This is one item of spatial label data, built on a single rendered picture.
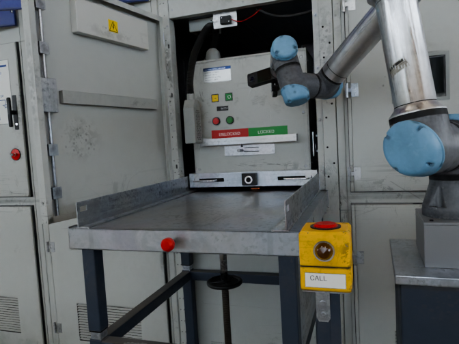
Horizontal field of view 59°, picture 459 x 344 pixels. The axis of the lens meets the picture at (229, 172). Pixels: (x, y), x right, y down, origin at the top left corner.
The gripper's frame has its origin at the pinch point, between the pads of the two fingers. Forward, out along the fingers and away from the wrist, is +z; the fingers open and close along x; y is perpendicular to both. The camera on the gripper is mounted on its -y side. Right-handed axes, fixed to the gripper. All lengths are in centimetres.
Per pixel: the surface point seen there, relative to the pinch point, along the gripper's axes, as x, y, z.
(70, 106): -9, -66, -22
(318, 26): 22.9, 18.1, -3.5
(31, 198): -27, -117, 48
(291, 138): -15.0, 6.5, 9.9
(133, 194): -37, -48, -13
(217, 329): -89, -28, 39
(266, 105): -0.2, -2.0, 12.6
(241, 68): 15.5, -11.2, 11.0
